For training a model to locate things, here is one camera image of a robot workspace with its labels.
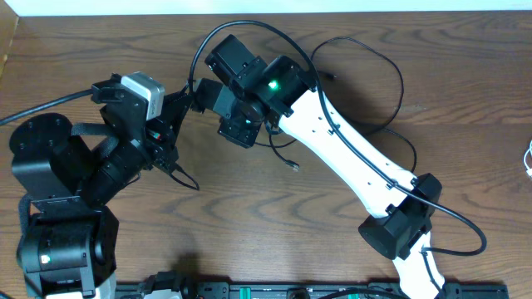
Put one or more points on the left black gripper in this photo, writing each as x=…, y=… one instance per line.
x=154, y=135

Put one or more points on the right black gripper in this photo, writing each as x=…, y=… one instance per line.
x=231, y=128

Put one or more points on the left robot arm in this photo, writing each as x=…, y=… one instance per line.
x=70, y=172

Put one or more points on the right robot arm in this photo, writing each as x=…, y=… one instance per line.
x=248, y=93

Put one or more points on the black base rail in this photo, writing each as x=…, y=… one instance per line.
x=178, y=285

